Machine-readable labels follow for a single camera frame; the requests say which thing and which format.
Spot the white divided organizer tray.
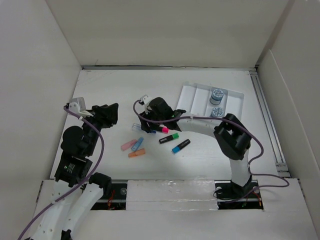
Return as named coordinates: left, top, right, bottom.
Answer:
left=176, top=82, right=244, bottom=120

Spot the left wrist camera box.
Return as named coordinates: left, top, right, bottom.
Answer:
left=67, top=97, right=87, bottom=116

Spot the orange translucent eraser case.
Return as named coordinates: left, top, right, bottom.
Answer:
left=128, top=148, right=146, bottom=158

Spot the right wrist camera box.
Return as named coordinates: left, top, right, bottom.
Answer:
left=139, top=95, right=152, bottom=105

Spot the pink cap black highlighter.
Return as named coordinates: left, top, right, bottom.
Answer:
left=156, top=126, right=169, bottom=134

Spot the blue slime jar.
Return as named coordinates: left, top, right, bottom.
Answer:
left=210, top=106, right=225, bottom=118
left=209, top=88, right=224, bottom=105

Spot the blue cap black highlighter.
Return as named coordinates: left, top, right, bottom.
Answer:
left=171, top=139, right=191, bottom=154

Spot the white foam block front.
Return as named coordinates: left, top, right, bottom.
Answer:
left=126, top=179, right=218, bottom=212

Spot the green cap black highlighter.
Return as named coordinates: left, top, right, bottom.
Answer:
left=158, top=133, right=179, bottom=144

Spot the clear glue stick blue cap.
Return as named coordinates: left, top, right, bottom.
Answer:
left=131, top=123, right=156, bottom=134

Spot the pink translucent eraser case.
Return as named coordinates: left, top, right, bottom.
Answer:
left=120, top=139, right=137, bottom=151

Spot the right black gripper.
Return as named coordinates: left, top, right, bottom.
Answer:
left=138, top=107, right=165, bottom=133

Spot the metal rail right edge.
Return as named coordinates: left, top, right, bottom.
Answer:
left=249, top=70, right=291, bottom=178

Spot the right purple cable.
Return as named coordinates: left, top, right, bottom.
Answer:
left=133, top=99, right=291, bottom=203

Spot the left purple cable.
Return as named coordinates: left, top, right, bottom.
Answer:
left=17, top=104, right=105, bottom=240

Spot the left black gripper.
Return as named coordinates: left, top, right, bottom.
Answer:
left=79, top=102, right=118, bottom=155

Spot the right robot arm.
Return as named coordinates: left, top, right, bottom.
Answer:
left=136, top=95, right=252, bottom=197

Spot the purple cable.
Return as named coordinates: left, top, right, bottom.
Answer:
left=17, top=104, right=105, bottom=240
left=133, top=99, right=291, bottom=203

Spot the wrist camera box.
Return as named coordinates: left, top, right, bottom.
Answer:
left=139, top=95, right=152, bottom=105
left=67, top=97, right=87, bottom=116

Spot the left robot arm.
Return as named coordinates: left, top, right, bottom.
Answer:
left=30, top=97, right=119, bottom=240

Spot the blue translucent eraser case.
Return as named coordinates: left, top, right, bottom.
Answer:
left=131, top=137, right=144, bottom=152

